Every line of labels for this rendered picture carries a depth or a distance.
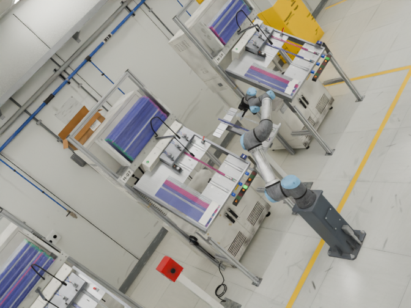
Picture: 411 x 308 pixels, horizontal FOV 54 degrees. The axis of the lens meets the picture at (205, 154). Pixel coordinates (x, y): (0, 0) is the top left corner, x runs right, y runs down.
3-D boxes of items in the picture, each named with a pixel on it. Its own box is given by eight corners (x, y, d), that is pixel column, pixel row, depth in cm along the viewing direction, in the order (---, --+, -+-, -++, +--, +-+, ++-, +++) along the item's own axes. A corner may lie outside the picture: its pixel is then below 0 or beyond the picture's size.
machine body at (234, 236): (275, 209, 393) (235, 169, 368) (238, 272, 367) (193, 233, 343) (235, 205, 448) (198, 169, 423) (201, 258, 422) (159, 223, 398)
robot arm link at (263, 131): (266, 128, 272) (268, 85, 306) (254, 134, 278) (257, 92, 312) (277, 138, 277) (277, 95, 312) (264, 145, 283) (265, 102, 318)
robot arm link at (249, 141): (287, 198, 275) (252, 127, 280) (268, 206, 283) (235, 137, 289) (293, 195, 285) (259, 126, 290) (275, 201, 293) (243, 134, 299)
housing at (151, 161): (183, 132, 362) (182, 124, 350) (151, 175, 344) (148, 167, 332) (176, 128, 364) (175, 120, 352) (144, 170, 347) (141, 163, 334)
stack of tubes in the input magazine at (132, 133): (168, 116, 349) (146, 94, 338) (133, 161, 330) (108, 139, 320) (161, 117, 359) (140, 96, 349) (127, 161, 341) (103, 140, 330)
